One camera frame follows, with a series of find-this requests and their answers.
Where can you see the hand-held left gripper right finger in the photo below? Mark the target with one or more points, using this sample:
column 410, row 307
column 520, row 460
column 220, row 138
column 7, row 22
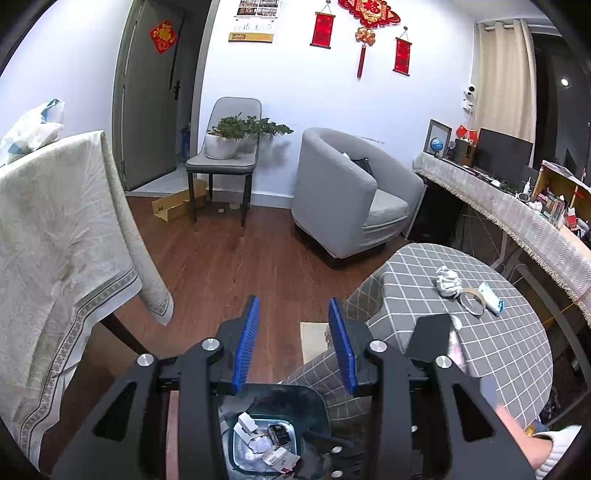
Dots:
column 344, row 346

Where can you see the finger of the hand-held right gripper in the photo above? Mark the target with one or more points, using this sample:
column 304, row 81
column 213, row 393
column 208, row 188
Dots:
column 344, row 457

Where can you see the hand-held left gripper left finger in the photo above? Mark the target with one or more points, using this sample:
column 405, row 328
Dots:
column 244, row 346

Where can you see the teal trash bin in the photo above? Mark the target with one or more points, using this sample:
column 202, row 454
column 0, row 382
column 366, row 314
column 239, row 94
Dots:
column 304, row 406

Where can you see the black box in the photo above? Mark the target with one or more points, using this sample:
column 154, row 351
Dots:
column 279, row 434

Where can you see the white carton box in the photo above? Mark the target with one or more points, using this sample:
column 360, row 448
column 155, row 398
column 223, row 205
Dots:
column 245, row 423

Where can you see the white paper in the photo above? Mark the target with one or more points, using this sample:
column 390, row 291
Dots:
column 259, row 448

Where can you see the person's right forearm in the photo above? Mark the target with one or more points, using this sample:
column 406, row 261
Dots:
column 561, row 450

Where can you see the person's right hand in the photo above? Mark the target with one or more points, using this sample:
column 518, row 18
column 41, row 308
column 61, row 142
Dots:
column 526, row 438

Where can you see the cream floor mat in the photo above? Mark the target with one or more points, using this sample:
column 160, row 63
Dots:
column 314, row 344

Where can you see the brown tape roll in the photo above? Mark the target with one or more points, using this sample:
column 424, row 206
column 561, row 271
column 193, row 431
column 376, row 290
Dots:
column 472, row 302

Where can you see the crumpled foil ball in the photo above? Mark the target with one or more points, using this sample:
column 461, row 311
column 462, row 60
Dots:
column 448, row 281

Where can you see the white tube blue cap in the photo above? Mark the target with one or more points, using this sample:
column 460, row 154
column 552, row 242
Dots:
column 490, row 297

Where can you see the round table, grey checked cloth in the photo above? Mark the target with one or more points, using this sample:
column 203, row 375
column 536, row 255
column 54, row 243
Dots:
column 503, row 350

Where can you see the dark table leg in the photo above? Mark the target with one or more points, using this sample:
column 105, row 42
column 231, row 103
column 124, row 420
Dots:
column 117, row 334

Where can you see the grey armchair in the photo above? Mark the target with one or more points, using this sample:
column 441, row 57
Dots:
column 337, row 198

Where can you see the side table with patterned cloth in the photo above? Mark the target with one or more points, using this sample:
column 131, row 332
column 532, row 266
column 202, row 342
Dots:
column 531, row 226

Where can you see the flat cardboard box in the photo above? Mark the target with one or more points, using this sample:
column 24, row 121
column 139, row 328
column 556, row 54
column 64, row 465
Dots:
column 178, row 203

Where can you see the black bag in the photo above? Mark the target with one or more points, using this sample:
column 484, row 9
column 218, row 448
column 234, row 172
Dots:
column 362, row 167

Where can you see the grey dining chair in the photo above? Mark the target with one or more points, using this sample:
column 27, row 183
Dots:
column 221, row 164

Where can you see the brown wooden box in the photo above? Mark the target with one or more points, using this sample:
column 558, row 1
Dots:
column 461, row 151

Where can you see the small blue globe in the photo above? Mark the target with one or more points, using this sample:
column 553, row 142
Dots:
column 436, row 145

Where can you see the black monitor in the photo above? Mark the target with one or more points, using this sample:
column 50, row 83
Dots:
column 503, row 154

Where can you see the open cardboard box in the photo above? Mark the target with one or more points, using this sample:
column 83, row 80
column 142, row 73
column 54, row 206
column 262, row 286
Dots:
column 561, row 184

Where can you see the potted plant white pot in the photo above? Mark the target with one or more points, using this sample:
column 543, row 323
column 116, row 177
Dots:
column 221, row 145

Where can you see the small red flags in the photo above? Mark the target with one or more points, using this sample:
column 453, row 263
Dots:
column 467, row 133

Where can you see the beige patterned tablecloth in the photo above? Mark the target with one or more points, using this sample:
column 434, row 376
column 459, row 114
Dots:
column 51, row 258

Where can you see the potted plant small pot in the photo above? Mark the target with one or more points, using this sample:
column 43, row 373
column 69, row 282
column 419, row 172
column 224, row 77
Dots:
column 268, row 127

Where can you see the grey door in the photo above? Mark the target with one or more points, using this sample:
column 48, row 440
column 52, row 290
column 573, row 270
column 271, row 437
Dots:
column 147, row 115

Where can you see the beige curtain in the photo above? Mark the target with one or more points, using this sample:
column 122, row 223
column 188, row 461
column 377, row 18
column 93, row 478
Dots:
column 501, row 83

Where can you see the red hanging scroll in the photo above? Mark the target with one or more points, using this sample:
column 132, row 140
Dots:
column 402, row 55
column 322, row 27

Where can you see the white plastic bag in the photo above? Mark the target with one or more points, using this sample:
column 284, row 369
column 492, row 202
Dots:
column 27, row 129

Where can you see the red diamond door decoration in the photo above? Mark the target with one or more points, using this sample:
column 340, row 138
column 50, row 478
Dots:
column 162, row 37

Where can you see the picture frame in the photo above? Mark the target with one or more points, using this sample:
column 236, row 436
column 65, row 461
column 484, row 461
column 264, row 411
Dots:
column 438, row 129

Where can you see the white security camera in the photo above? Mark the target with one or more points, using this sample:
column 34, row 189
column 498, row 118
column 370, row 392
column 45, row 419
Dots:
column 470, row 94

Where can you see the wall calendar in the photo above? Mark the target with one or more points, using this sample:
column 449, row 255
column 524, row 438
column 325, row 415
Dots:
column 254, row 21

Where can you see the red knot wall ornament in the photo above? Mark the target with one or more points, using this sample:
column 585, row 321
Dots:
column 369, row 14

